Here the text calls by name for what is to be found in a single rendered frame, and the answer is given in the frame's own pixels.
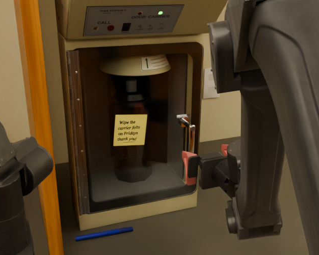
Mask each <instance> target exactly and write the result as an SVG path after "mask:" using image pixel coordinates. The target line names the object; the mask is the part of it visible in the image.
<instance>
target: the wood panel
mask: <svg viewBox="0 0 319 255"><path fill-rule="evenodd" d="M14 7H15V15H16V23H17V31H18V40H19V48H20V56H21V64H22V72H23V80H24V88H25V96H26V105H27V113H28V121H29V129H30V136H31V137H34V138H35V139H36V140H37V142H38V144H39V145H40V146H42V147H44V148H45V149H47V150H48V151H49V153H50V154H51V156H52V159H53V162H54V152H53V142H52V132H51V122H50V113H49V102H48V93H47V83H46V73H45V63H44V53H43V43H42V33H41V23H40V18H39V8H38V0H14ZM37 187H38V192H39V198H40V202H41V208H42V213H43V219H44V225H45V231H46V237H47V243H48V248H49V254H50V255H64V251H63V241H62V231H61V221H60V211H59V201H58V191H57V182H56V172H55V162H54V167H53V170H52V172H51V173H50V174H49V175H48V176H47V177H46V178H45V179H44V180H43V181H42V182H41V183H40V184H39V185H38V186H37Z"/></svg>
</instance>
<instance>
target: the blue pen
mask: <svg viewBox="0 0 319 255"><path fill-rule="evenodd" d="M130 231H133V227H132V226H131V227H125V228H120V229H114V230H108V231H103V232H97V233H91V234H86V235H80V236H76V237H75V240H76V241H80V240H85V239H91V238H96V237H102V236H107V235H113V234H118V233H124V232H130Z"/></svg>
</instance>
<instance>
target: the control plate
mask: <svg viewBox="0 0 319 255"><path fill-rule="evenodd" d="M183 7H184V5H143V6H91V7H87V9H86V17H85V24H84V32H83V36H102V35H124V34H147V33H169V32H172V31H173V29H174V27H175V25H176V23H177V20H178V18H179V16H180V14H181V11H182V9H183ZM159 11H163V13H162V14H161V15H159V14H158V12H159ZM138 12H143V14H142V15H138V14H137V13H138ZM124 23H131V26H130V30H129V31H122V27H123V24H124ZM140 24H141V25H142V27H141V28H139V27H138V25H140ZM150 24H153V27H152V28H150V27H149V25H150ZM161 24H164V26H163V27H161V26H160V25H161ZM110 25H113V26H114V30H112V31H109V30H107V27H108V26H110ZM95 26H97V27H98V29H97V30H94V29H93V27H95Z"/></svg>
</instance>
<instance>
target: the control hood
mask: <svg viewBox="0 0 319 255"><path fill-rule="evenodd" d="M227 2H228V0H61V3H62V16H63V28H64V37H65V38H66V39H67V40H71V39H92V38H113V37H135V36H156V35H177V34H198V33H209V27H208V26H207V24H208V23H213V22H216V21H217V19H218V17H219V16H220V14H221V12H222V11H223V9H224V7H225V5H226V4H227ZM143 5H184V7H183V9H182V11H181V14H180V16H179V18H178V20H177V23H176V25H175V27H174V29H173V31H172V32H169V33H147V34H124V35H102V36H83V32H84V24H85V17H86V9H87V7H91V6H143Z"/></svg>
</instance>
